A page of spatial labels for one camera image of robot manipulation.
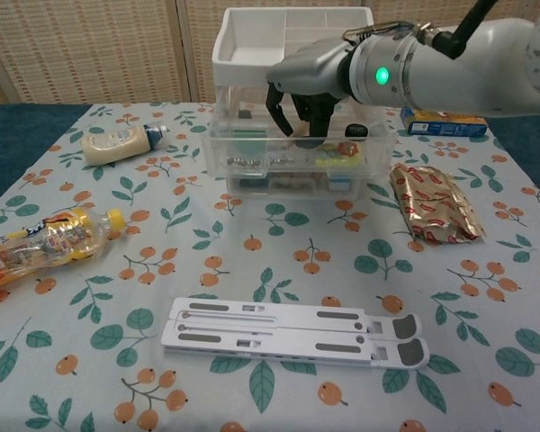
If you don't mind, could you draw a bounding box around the blue yellow snack box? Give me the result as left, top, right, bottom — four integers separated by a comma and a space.
400, 107, 489, 139

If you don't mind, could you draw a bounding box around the mayonnaise squeeze bottle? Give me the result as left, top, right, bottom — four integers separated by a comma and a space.
81, 121, 170, 166

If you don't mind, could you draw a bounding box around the green ball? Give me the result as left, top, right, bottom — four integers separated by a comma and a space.
229, 130, 272, 157

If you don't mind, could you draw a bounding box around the gold foil snack bag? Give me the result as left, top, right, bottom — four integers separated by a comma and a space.
388, 162, 487, 247

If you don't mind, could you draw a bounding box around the string of metal beads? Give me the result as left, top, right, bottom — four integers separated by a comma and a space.
226, 155, 299, 169

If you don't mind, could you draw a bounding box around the small black oval object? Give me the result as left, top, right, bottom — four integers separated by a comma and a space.
345, 121, 371, 139

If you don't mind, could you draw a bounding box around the floral patterned tablecloth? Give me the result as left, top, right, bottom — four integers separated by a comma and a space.
0, 102, 540, 432

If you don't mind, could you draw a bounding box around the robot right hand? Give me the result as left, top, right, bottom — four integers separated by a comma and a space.
265, 38, 356, 149

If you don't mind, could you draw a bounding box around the orange drink plastic bottle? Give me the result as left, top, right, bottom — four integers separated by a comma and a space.
0, 207, 128, 301

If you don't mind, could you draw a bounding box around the teal block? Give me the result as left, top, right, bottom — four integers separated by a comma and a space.
237, 176, 270, 191

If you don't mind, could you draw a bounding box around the colourful floral packet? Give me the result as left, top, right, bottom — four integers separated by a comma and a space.
313, 140, 366, 171

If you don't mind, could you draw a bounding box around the white folding laptop stand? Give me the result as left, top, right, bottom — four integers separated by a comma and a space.
160, 296, 431, 372

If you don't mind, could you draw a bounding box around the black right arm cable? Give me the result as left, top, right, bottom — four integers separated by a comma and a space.
341, 0, 500, 59

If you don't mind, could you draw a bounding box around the clear plastic drawer with tools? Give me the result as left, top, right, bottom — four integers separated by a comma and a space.
200, 114, 397, 180

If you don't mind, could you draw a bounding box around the white clear drawer organizer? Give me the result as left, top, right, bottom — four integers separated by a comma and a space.
211, 5, 383, 197

